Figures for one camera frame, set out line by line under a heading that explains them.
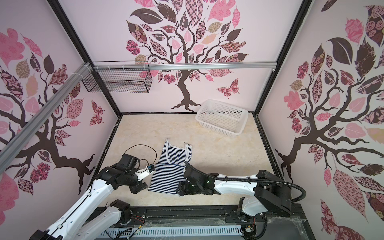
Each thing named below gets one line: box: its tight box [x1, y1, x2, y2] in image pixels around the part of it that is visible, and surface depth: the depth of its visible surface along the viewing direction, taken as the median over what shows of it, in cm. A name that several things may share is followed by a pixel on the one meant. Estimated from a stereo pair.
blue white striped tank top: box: [148, 138, 192, 195], surface depth 90 cm
